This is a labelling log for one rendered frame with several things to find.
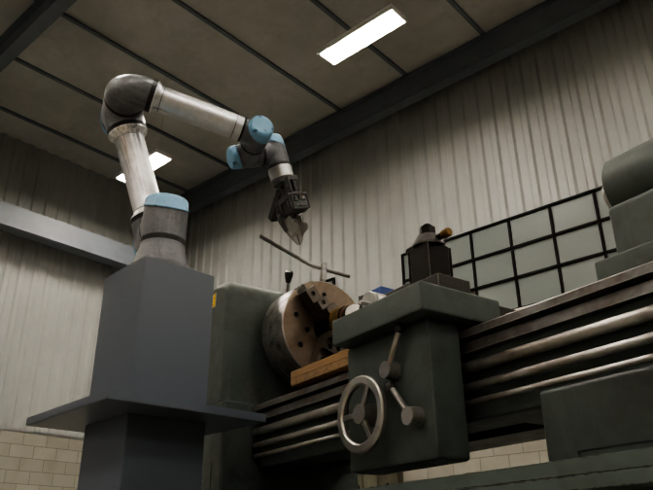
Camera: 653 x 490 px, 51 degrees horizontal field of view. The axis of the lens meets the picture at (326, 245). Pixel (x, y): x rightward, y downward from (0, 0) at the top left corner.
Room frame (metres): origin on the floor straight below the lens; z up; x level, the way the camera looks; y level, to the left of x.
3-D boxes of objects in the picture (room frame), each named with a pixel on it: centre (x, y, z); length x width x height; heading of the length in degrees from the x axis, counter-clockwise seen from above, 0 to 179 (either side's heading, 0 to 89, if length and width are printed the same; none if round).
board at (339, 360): (1.83, -0.13, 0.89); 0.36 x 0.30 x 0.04; 124
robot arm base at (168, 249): (1.63, 0.43, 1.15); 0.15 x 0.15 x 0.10
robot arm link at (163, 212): (1.64, 0.43, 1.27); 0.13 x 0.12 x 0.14; 22
